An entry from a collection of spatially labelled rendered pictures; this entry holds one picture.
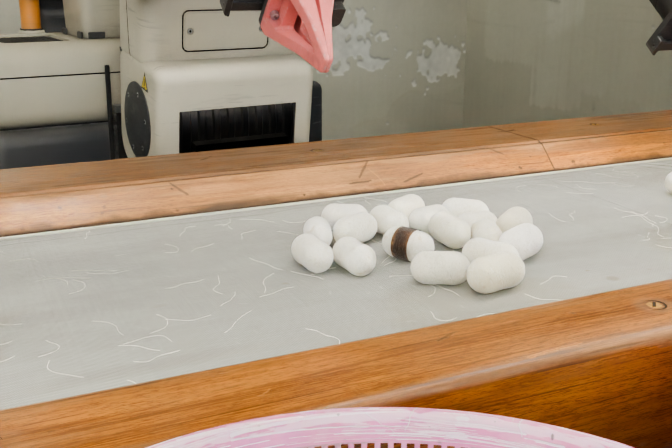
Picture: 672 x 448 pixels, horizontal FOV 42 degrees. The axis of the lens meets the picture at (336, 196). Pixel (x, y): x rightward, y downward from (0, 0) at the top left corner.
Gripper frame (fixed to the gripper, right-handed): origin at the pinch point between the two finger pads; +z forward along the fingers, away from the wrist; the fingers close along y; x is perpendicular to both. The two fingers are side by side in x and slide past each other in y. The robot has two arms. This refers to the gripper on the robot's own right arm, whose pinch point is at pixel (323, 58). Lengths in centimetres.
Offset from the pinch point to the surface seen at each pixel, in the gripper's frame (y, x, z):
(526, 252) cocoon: 6.0, -3.4, 20.2
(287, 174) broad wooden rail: -1.1, 10.2, 3.0
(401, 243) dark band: -0.9, -1.2, 17.1
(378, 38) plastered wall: 113, 144, -141
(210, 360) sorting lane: -16.0, -5.5, 24.3
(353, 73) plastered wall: 103, 151, -133
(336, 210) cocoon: -1.6, 3.7, 11.0
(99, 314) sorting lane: -19.7, -0.2, 18.2
